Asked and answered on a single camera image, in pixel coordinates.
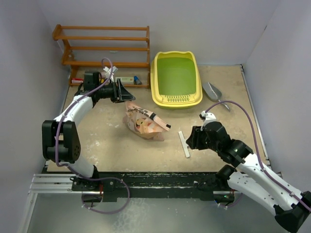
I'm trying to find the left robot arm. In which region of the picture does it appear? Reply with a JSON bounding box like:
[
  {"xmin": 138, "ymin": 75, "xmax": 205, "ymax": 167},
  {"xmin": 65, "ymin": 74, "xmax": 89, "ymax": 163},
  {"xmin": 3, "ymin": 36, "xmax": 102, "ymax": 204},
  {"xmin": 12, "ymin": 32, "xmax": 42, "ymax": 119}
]
[{"xmin": 42, "ymin": 71, "xmax": 135, "ymax": 190}]

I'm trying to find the white rectangular box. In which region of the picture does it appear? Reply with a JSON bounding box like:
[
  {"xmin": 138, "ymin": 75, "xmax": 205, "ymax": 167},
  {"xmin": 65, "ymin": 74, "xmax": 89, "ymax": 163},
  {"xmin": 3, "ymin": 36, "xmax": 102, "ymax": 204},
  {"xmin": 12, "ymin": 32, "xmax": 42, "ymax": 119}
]
[{"xmin": 116, "ymin": 77, "xmax": 134, "ymax": 85}]

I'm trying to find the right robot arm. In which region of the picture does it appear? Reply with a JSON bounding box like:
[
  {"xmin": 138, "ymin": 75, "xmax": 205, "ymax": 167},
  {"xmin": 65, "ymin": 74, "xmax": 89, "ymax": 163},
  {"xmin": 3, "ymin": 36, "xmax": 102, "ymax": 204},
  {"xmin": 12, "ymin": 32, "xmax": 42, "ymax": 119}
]
[{"xmin": 186, "ymin": 121, "xmax": 311, "ymax": 233}]

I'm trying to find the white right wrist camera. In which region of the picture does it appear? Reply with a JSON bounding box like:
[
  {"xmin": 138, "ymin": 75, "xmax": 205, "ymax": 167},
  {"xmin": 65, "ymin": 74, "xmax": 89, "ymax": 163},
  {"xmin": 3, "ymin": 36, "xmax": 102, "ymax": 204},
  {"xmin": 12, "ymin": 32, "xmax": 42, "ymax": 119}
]
[{"xmin": 199, "ymin": 111, "xmax": 217, "ymax": 128}]

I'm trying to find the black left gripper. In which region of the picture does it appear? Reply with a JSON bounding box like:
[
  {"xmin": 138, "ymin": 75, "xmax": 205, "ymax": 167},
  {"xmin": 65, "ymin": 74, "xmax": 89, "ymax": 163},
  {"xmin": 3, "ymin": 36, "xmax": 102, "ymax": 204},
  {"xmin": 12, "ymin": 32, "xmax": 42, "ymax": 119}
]
[{"xmin": 96, "ymin": 79, "xmax": 135, "ymax": 103}]

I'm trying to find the yellow green litter box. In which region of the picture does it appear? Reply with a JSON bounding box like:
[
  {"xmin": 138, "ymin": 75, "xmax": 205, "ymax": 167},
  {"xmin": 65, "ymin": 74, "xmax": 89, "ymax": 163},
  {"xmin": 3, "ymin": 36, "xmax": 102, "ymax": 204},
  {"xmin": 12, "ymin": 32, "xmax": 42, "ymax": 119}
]
[{"xmin": 150, "ymin": 51, "xmax": 203, "ymax": 109}]

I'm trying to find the wooden shelf rack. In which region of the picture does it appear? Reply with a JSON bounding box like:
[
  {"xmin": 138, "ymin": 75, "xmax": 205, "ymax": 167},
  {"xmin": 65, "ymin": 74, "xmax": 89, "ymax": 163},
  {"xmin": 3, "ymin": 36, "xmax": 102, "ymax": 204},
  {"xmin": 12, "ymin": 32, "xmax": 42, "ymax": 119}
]
[{"xmin": 52, "ymin": 24, "xmax": 151, "ymax": 88}]

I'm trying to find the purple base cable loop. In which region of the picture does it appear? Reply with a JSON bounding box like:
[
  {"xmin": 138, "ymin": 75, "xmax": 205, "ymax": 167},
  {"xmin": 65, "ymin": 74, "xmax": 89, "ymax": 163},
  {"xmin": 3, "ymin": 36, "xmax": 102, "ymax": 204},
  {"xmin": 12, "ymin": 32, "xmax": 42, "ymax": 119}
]
[{"xmin": 81, "ymin": 177, "xmax": 132, "ymax": 215}]

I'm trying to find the white bag sealing clip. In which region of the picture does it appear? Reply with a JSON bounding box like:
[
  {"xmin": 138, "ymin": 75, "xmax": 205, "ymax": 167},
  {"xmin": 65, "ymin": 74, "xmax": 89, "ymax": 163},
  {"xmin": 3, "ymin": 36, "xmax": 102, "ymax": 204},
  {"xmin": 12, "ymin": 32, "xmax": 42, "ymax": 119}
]
[{"xmin": 178, "ymin": 131, "xmax": 190, "ymax": 158}]

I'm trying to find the grey metal litter scoop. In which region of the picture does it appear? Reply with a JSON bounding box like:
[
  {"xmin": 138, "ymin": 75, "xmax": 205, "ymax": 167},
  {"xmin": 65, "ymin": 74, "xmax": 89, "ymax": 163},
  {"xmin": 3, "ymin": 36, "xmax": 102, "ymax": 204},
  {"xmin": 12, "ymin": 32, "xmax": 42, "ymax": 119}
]
[{"xmin": 202, "ymin": 82, "xmax": 222, "ymax": 102}]

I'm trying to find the red white small box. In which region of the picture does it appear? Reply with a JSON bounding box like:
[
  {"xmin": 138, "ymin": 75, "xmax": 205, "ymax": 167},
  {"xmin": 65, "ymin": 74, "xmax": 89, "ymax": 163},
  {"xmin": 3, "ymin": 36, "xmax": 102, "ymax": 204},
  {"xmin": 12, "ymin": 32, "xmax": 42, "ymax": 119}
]
[{"xmin": 71, "ymin": 78, "xmax": 84, "ymax": 84}]

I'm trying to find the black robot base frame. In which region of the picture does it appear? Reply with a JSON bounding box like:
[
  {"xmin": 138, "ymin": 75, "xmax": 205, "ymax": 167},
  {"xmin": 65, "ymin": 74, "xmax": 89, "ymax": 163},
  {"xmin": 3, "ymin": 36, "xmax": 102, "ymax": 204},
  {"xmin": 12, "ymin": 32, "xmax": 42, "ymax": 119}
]
[{"xmin": 70, "ymin": 172, "xmax": 240, "ymax": 204}]

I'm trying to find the pink cat litter bag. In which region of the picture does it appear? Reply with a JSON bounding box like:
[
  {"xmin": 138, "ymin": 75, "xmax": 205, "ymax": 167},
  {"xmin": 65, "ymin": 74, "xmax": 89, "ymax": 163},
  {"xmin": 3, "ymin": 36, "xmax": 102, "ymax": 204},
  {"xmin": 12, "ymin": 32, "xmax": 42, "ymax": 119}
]
[{"xmin": 122, "ymin": 101, "xmax": 171, "ymax": 141}]

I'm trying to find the blue grey bottle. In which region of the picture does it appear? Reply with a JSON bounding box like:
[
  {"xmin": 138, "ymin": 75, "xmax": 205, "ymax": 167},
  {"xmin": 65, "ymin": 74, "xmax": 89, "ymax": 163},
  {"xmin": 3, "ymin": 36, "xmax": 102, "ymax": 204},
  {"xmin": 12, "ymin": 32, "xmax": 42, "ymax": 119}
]
[{"xmin": 134, "ymin": 76, "xmax": 142, "ymax": 85}]

